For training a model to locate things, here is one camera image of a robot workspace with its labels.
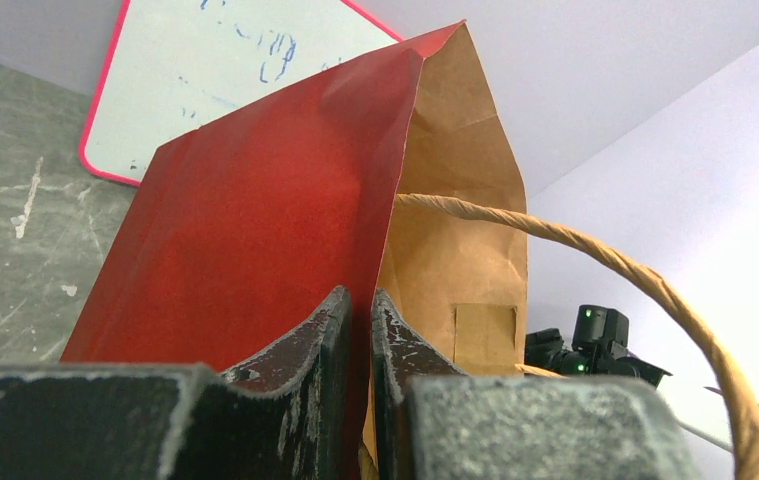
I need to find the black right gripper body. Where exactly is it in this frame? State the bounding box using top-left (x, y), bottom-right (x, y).
top-left (524, 304), bottom-right (668, 387)

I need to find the red paper bag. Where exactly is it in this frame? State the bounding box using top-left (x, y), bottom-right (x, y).
top-left (62, 23), bottom-right (759, 479)

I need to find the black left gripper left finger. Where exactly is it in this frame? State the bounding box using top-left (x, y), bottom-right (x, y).
top-left (0, 286), bottom-right (352, 479)

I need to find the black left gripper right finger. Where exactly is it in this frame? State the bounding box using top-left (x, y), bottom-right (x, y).
top-left (370, 288), bottom-right (702, 480)

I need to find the pink framed whiteboard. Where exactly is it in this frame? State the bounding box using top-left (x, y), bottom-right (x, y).
top-left (79, 0), bottom-right (398, 185)

